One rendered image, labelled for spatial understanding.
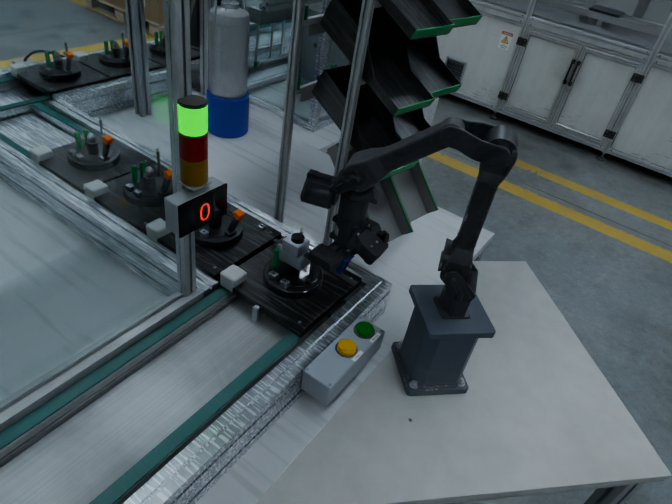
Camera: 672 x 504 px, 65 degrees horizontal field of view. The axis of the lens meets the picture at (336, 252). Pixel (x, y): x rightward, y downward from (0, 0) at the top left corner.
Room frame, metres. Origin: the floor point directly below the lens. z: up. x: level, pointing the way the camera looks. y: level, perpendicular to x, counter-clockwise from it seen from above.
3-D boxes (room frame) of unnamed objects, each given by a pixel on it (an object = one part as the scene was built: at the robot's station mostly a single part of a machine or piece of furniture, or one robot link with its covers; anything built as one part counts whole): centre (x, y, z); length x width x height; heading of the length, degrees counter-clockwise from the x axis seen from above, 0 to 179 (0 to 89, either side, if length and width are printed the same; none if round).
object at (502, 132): (0.84, -0.24, 1.30); 0.07 x 0.06 x 0.32; 170
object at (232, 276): (0.90, 0.22, 0.97); 0.05 x 0.05 x 0.04; 61
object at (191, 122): (0.83, 0.28, 1.38); 0.05 x 0.05 x 0.05
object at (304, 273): (0.94, 0.09, 0.98); 0.14 x 0.14 x 0.02
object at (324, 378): (0.76, -0.06, 0.93); 0.21 x 0.07 x 0.06; 151
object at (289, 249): (0.94, 0.10, 1.06); 0.08 x 0.04 x 0.07; 61
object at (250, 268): (0.94, 0.09, 0.96); 0.24 x 0.24 x 0.02; 61
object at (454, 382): (0.84, -0.26, 0.96); 0.15 x 0.15 x 0.20; 16
